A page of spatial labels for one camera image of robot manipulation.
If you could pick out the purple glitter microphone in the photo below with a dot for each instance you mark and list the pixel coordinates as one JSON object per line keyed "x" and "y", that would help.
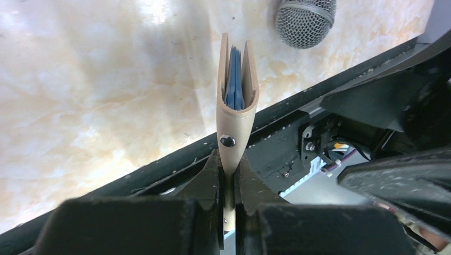
{"x": 304, "y": 24}

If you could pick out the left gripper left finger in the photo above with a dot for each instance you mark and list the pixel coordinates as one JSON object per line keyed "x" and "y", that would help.
{"x": 189, "y": 222}

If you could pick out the grey slotted cable duct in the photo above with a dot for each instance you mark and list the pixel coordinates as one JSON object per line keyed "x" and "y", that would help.
{"x": 315, "y": 166}

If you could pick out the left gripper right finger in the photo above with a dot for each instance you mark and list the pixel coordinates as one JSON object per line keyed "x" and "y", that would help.
{"x": 268, "y": 224}

